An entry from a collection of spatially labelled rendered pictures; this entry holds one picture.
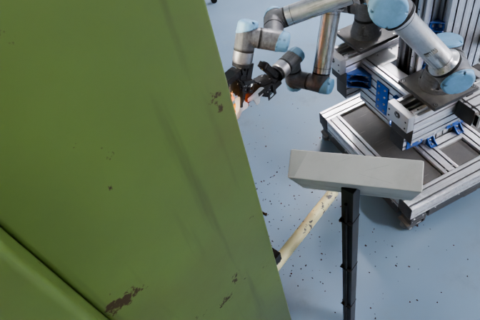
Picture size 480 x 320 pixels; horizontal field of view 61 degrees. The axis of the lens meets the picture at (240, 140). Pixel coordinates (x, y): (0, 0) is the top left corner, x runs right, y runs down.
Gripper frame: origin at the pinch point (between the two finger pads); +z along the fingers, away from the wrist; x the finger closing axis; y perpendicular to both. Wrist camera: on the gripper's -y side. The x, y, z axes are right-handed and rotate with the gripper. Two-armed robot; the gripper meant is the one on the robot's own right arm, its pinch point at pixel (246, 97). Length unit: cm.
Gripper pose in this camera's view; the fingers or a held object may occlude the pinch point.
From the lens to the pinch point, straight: 162.2
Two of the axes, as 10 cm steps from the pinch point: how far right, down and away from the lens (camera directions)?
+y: 1.9, 6.6, 7.2
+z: -6.4, 6.4, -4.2
